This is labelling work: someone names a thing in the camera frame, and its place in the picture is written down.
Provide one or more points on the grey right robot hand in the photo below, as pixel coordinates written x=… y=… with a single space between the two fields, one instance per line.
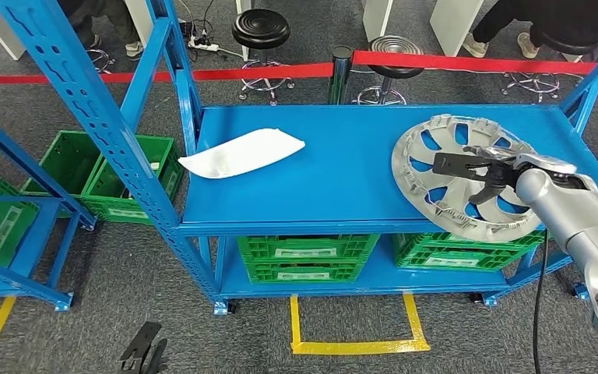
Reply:
x=495 y=155

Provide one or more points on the person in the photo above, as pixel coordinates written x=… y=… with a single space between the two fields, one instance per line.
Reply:
x=98 y=15
x=562 y=20

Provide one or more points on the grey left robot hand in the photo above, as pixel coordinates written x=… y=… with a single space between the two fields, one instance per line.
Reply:
x=158 y=356

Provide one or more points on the yellow floor tape square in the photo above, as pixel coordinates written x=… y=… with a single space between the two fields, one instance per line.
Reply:
x=361 y=347

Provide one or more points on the open green plastic crate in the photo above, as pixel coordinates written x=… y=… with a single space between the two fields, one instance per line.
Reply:
x=67 y=155
x=118 y=211

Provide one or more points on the chrome barrier post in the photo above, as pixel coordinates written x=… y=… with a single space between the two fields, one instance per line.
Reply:
x=340 y=77

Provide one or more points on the silver wheel cover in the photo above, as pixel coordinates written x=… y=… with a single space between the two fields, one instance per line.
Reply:
x=407 y=170

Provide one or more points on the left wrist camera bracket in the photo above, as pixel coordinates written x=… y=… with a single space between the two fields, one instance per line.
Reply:
x=136 y=343

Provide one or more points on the white power strip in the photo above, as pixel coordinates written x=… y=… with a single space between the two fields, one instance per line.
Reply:
x=203 y=45

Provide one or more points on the white plastic trim panel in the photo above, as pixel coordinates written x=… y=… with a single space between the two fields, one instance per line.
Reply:
x=242 y=155

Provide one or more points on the black round stool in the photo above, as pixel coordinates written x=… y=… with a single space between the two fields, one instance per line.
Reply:
x=260 y=28
x=100 y=59
x=531 y=83
x=396 y=69

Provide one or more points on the red barrier belt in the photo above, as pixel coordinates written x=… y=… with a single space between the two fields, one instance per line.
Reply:
x=227 y=74
x=459 y=62

